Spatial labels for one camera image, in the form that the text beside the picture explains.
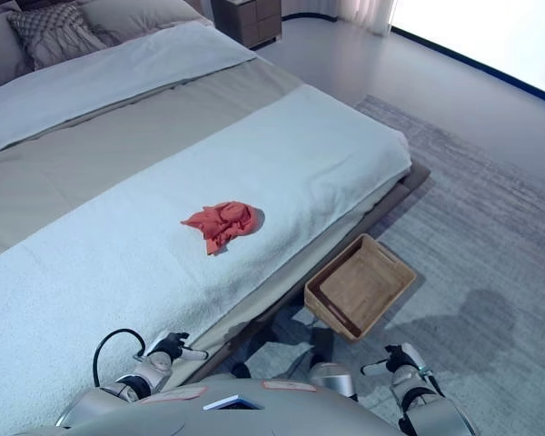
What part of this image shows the red garment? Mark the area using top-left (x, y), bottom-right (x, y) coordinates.
top-left (180, 201), bottom-right (259, 259)

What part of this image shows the white framed chest device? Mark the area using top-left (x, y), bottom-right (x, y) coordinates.
top-left (203, 394), bottom-right (258, 412)

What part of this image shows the brown wooden nightstand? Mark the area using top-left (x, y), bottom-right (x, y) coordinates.
top-left (210, 0), bottom-right (283, 51)

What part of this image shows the white fluffy bed blanket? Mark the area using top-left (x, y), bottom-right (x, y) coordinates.
top-left (0, 84), bottom-right (412, 436)

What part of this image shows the white sheer curtain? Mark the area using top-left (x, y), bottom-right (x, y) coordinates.
top-left (334, 0), bottom-right (397, 36)

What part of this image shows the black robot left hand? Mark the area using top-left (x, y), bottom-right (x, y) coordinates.
top-left (147, 332), bottom-right (210, 364)

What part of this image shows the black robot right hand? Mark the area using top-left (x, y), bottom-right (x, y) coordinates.
top-left (362, 343), bottom-right (422, 376)

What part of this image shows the grey pillow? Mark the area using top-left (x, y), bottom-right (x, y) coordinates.
top-left (0, 9), bottom-right (34, 93)

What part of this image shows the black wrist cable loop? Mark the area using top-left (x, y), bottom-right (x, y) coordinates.
top-left (93, 329), bottom-right (147, 388)

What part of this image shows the grey robot torso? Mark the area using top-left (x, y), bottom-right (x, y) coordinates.
top-left (54, 374), bottom-right (408, 436)

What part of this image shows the beige pillow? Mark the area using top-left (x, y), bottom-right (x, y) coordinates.
top-left (77, 0), bottom-right (215, 47)

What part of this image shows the grey patterned cushion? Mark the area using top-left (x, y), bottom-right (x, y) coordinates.
top-left (6, 2), bottom-right (109, 72)

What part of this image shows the bed with grey sheet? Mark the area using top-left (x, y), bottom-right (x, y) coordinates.
top-left (0, 56), bottom-right (311, 265)

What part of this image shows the grey striped rug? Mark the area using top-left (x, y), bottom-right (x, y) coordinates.
top-left (235, 94), bottom-right (545, 436)

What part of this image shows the black robot right foot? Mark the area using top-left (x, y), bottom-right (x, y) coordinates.
top-left (308, 327), bottom-right (331, 364)

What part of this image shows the silver robot right leg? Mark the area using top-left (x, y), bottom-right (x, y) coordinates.
top-left (307, 361), bottom-right (359, 403)

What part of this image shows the white pillow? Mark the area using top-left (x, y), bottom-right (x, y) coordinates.
top-left (0, 22), bottom-right (258, 158)

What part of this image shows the woven wooden basket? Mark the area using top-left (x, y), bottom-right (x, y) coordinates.
top-left (303, 233), bottom-right (418, 344)

